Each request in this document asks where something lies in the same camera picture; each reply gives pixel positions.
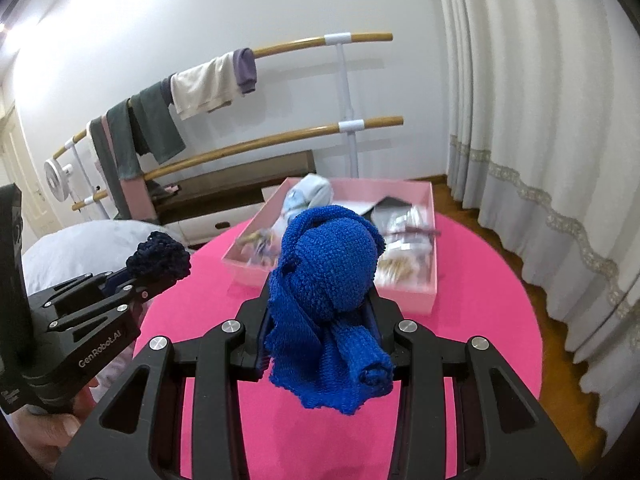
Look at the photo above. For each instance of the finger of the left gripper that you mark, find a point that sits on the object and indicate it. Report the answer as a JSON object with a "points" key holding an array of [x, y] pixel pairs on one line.
{"points": [[84, 291], [89, 319]]}

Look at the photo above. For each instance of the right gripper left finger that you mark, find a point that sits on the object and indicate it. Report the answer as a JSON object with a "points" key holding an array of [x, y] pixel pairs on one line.
{"points": [[135, 431]]}

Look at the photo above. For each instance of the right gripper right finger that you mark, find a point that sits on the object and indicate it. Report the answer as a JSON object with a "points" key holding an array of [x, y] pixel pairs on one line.
{"points": [[463, 412]]}

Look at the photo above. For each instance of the dark navy knitted item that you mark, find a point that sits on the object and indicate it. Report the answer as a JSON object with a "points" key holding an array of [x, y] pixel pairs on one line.
{"points": [[159, 258]]}

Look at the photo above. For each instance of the bright blue knitted item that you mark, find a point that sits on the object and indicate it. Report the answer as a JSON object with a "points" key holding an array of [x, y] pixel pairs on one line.
{"points": [[324, 349]]}

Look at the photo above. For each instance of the person's left hand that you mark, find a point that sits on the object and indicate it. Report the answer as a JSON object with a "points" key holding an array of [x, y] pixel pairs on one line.
{"points": [[46, 436]]}

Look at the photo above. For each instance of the grey duvet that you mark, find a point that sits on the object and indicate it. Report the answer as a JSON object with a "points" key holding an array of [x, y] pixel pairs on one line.
{"points": [[91, 247]]}

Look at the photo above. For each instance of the pink and grey towel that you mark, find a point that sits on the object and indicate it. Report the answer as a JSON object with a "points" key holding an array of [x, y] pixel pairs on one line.
{"points": [[117, 174]]}

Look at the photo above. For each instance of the dark wood bench cabinet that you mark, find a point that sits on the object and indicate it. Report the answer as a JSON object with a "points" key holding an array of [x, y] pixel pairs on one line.
{"points": [[209, 204]]}

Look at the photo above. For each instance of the white fan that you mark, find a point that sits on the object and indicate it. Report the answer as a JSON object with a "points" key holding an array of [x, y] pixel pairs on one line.
{"points": [[59, 179]]}

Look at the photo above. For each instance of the pastel scrunchie bundle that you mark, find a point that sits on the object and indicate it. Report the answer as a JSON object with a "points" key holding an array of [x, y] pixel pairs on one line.
{"points": [[260, 248]]}

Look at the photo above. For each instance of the pink round table mat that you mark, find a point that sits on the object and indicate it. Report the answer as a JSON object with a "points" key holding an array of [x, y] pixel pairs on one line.
{"points": [[478, 294]]}

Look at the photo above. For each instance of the dark green towel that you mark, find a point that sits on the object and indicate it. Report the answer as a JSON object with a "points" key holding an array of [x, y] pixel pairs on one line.
{"points": [[140, 125]]}

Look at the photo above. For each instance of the light blue printed cloth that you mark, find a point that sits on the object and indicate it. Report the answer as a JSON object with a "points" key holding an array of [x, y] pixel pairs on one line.
{"points": [[312, 191]]}

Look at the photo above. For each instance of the clear plastic bag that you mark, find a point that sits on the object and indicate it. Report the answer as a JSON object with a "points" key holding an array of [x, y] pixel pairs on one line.
{"points": [[409, 250]]}

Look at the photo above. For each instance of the pink cardboard box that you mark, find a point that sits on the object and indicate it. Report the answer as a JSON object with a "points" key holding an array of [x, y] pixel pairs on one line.
{"points": [[334, 244]]}

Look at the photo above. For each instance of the black pouch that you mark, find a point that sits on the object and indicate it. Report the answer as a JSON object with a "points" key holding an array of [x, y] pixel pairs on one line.
{"points": [[385, 210]]}

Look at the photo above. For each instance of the cream curtain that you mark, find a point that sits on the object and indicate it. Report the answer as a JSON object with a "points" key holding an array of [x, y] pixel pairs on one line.
{"points": [[544, 144]]}

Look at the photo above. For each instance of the cream cloth on rail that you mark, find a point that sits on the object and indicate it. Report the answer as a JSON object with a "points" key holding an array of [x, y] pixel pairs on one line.
{"points": [[204, 88]]}

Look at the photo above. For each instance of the purple cloth on rail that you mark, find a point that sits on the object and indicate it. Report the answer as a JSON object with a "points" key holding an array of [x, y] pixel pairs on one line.
{"points": [[245, 70]]}

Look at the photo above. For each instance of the white barre post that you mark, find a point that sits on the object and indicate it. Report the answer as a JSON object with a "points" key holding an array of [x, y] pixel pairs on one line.
{"points": [[338, 40]]}

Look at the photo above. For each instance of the lower wooden barre rail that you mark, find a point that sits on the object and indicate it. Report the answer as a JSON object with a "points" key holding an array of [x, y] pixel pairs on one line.
{"points": [[272, 140]]}

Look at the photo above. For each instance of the wooden barre rail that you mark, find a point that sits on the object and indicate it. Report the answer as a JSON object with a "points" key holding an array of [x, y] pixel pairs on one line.
{"points": [[272, 140], [315, 42]]}

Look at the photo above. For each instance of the upper wooden barre rail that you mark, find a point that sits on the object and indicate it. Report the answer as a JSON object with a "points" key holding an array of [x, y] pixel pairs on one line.
{"points": [[315, 42]]}

